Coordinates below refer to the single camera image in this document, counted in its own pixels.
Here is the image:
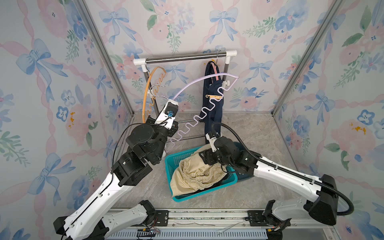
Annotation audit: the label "black corrugated cable conduit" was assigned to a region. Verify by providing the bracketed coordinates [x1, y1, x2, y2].
[210, 122, 355, 217]

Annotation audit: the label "orange clothespin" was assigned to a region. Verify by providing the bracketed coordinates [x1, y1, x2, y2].
[206, 95, 223, 101]

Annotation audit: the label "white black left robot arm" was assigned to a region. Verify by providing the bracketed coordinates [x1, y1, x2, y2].
[54, 115, 178, 240]

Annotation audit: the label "teal perforated plastic basket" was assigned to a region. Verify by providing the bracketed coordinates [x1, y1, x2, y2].
[165, 146, 238, 203]

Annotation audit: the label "lilac clothes hanger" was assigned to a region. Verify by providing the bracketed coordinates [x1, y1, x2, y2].
[149, 73, 240, 152]

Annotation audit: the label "pink clothes hanger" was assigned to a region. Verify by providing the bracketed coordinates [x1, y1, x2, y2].
[210, 60, 220, 81]

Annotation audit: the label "orange clothes hanger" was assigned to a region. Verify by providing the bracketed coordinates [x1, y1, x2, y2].
[142, 67, 167, 123]

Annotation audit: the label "black shorts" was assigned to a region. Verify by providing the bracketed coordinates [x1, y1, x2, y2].
[177, 176, 228, 198]

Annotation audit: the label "dark teal plastic bin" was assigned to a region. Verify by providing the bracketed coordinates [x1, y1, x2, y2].
[234, 142, 254, 183]

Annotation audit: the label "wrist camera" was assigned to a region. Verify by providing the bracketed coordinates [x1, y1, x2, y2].
[206, 132, 220, 153]
[157, 99, 179, 130]

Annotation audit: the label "navy blue shorts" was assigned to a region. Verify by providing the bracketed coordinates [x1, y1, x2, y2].
[201, 61, 224, 135]

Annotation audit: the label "white metal clothes rack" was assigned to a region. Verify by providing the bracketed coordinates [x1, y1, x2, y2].
[133, 49, 238, 142]

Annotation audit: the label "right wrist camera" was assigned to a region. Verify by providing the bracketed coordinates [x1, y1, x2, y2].
[206, 132, 220, 153]

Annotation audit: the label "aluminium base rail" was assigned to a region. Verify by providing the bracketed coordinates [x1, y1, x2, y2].
[104, 209, 340, 240]

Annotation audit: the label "beige shorts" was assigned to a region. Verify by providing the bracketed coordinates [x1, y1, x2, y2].
[170, 144, 227, 197]

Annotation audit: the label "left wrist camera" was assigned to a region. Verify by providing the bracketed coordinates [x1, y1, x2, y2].
[157, 99, 179, 130]

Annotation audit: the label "silver aluminium corner post left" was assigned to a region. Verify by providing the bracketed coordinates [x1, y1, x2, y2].
[74, 0, 134, 117]

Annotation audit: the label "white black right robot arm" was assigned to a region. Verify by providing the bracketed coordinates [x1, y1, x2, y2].
[199, 137, 339, 227]

